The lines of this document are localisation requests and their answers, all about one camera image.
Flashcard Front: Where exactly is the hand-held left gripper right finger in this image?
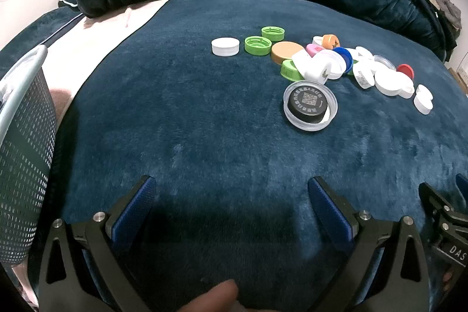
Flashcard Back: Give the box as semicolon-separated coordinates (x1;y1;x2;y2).
307;176;432;312

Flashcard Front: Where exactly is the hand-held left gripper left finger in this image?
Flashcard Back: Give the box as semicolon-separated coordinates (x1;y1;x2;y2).
38;175;158;312

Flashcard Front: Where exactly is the black round cap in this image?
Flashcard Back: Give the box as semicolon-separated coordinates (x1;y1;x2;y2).
286;90;330;123

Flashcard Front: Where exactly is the grey-blue mesh plastic basket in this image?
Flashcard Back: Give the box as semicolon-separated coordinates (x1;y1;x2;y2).
0;45;57;265

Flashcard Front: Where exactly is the pile of mixed bottle caps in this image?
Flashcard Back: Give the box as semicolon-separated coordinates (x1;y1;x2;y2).
280;34;434;115

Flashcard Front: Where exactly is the white bottle cap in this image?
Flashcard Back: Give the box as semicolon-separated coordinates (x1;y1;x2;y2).
211;37;241;57

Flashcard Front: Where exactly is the person's left hand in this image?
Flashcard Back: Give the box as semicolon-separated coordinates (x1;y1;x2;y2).
179;280;239;312

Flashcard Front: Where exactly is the cardboard box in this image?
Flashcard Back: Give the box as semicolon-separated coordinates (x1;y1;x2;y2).
450;65;468;93

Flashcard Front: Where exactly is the tan round lid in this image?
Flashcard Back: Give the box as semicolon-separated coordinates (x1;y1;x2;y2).
271;42;306;65

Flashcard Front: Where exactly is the pink blanket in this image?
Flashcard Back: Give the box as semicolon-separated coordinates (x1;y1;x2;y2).
42;0;174;115

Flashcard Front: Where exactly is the grey cloth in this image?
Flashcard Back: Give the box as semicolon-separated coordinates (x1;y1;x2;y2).
426;0;462;29

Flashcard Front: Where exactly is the green bottle cap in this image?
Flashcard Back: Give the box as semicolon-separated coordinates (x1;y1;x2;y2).
244;36;271;56
261;26;285;42

